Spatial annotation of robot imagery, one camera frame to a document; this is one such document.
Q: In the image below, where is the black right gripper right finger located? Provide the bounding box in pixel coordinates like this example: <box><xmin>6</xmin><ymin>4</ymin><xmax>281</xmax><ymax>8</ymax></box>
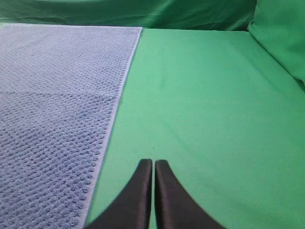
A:
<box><xmin>154</xmin><ymin>160</ymin><xmax>223</xmax><ymax>229</ymax></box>

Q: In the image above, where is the green backdrop cloth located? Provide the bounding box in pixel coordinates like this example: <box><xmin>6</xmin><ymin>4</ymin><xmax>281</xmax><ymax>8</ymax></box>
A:
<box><xmin>0</xmin><ymin>0</ymin><xmax>305</xmax><ymax>86</ymax></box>

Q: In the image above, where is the blue waffle-weave towel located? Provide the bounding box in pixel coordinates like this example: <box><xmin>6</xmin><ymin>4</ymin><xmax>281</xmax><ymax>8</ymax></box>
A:
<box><xmin>0</xmin><ymin>23</ymin><xmax>142</xmax><ymax>229</ymax></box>

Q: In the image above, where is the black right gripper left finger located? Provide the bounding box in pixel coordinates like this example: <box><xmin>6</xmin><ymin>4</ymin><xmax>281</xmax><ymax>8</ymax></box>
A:
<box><xmin>86</xmin><ymin>159</ymin><xmax>153</xmax><ymax>229</ymax></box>

